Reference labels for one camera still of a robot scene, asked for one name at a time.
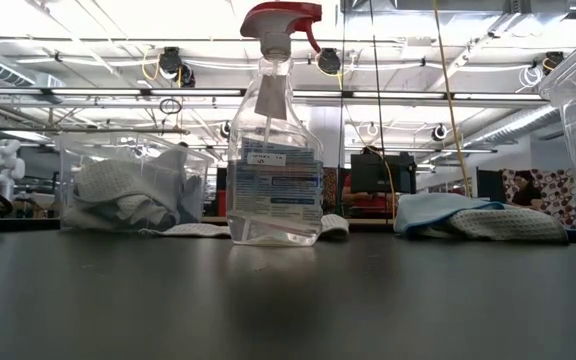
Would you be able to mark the clear spray bottle red trigger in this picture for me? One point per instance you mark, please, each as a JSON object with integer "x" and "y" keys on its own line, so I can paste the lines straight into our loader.
{"x": 273, "y": 200}

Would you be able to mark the red storage bin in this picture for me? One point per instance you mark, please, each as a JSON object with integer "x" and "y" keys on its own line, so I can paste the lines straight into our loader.
{"x": 222, "y": 204}

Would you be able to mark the circle patterned partition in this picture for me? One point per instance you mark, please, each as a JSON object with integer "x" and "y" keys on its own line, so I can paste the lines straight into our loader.
{"x": 330, "y": 190}
{"x": 563, "y": 195}

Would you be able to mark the long ceiling light fixture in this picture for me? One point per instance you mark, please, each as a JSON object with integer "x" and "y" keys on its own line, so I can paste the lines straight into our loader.
{"x": 193, "y": 92}

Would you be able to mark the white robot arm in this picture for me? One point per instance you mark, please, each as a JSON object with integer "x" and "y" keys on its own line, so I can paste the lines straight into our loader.
{"x": 5, "y": 165}

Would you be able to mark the person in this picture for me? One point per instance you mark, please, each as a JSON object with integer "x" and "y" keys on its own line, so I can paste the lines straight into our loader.
{"x": 525, "y": 192}
{"x": 368, "y": 202}

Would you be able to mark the black computer monitor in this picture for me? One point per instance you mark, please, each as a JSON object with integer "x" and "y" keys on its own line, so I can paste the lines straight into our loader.
{"x": 378, "y": 172}
{"x": 490, "y": 185}

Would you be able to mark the grey microfiber towel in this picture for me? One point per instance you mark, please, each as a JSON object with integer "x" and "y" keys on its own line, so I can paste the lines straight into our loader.
{"x": 508, "y": 225}
{"x": 190, "y": 195}
{"x": 118, "y": 185}
{"x": 193, "y": 230}

